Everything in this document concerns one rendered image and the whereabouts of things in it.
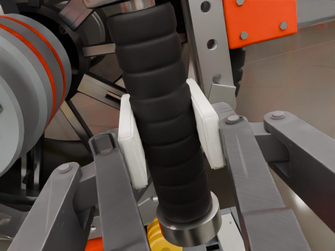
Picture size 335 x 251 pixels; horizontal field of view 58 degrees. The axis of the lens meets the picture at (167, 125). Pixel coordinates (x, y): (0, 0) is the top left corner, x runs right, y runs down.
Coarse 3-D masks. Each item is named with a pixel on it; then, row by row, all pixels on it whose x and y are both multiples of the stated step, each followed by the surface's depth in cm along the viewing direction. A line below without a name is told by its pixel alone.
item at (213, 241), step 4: (216, 236) 96; (212, 240) 98; (216, 240) 97; (208, 244) 97; (212, 244) 94; (216, 244) 92; (220, 244) 93; (208, 248) 91; (212, 248) 91; (216, 248) 90; (220, 248) 91
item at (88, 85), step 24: (72, 0) 43; (168, 0) 57; (48, 24) 48; (72, 24) 44; (72, 48) 49; (96, 48) 46; (192, 72) 47; (72, 96) 49; (96, 96) 49; (120, 96) 49; (72, 120) 50; (48, 144) 70; (72, 144) 72; (24, 168) 52; (48, 168) 61; (0, 192) 52; (24, 192) 53
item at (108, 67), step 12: (24, 0) 74; (48, 0) 75; (60, 0) 75; (96, 12) 77; (108, 12) 77; (120, 12) 78; (84, 24) 74; (96, 24) 74; (96, 36) 75; (108, 36) 79; (96, 60) 82; (108, 60) 82; (72, 72) 82; (96, 72) 83; (108, 72) 83; (120, 72) 83
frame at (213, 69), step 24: (192, 0) 35; (216, 0) 35; (192, 24) 36; (216, 24) 36; (192, 48) 41; (216, 48) 37; (216, 72) 39; (216, 96) 40; (144, 192) 45; (0, 216) 48; (24, 216) 50; (96, 216) 45; (144, 216) 46; (0, 240) 45
